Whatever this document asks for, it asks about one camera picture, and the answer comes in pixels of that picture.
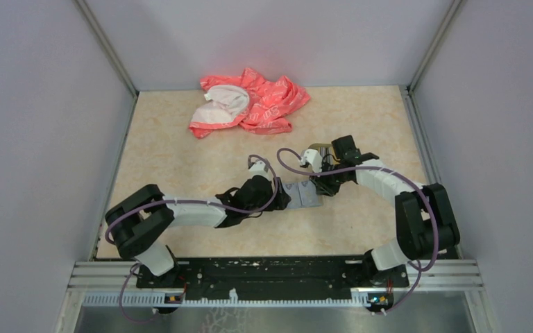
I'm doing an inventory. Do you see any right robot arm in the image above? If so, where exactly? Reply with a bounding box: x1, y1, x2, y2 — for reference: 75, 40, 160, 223
301, 135, 460, 286

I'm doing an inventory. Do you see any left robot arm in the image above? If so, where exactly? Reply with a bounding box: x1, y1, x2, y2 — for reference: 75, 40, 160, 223
104, 176, 291, 287

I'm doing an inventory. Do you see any aluminium frame rail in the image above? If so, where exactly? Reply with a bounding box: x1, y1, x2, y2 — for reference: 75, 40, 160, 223
68, 257, 484, 307

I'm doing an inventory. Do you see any cream oval card tray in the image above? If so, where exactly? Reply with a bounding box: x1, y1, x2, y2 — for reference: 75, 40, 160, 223
308, 143, 335, 159

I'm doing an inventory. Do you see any pink patterned cloth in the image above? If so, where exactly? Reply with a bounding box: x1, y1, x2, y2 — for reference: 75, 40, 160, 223
188, 67, 311, 139

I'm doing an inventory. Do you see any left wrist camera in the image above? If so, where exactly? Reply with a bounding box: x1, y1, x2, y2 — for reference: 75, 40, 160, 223
248, 160, 272, 182

